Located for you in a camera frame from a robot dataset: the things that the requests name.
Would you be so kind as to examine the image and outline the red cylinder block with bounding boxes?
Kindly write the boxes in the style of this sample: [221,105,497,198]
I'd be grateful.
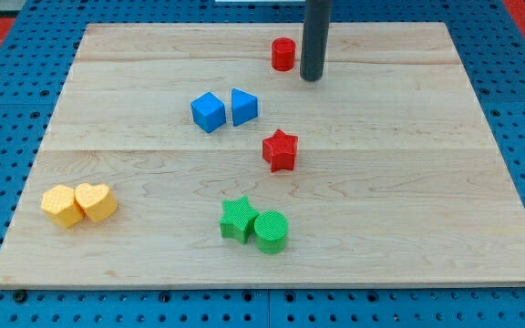
[271,37,296,72]

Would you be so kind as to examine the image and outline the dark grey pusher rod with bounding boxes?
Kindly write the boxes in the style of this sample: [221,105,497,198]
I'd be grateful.
[300,0,333,82]

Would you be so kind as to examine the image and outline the red star block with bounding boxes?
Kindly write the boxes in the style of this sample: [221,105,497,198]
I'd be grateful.
[262,129,299,172]

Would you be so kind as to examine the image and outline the green star block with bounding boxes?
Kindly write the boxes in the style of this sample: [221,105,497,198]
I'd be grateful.
[220,195,259,244]

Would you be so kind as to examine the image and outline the yellow heart block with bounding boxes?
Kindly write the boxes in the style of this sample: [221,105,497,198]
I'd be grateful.
[75,183,118,222]

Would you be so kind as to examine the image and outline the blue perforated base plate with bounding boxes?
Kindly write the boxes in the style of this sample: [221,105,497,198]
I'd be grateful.
[0,0,525,327]

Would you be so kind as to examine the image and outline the green cylinder block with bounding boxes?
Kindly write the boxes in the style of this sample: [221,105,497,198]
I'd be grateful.
[254,210,289,254]

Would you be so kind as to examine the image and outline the light wooden board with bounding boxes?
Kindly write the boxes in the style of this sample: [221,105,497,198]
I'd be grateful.
[0,22,525,290]

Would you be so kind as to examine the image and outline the blue triangle block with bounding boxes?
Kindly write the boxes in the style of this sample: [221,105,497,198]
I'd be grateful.
[232,88,258,127]

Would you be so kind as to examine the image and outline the yellow hexagon block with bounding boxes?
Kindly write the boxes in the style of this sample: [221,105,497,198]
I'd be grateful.
[40,185,85,228]

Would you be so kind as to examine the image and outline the blue cube block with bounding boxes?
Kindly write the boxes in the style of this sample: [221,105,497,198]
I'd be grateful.
[190,92,226,133]

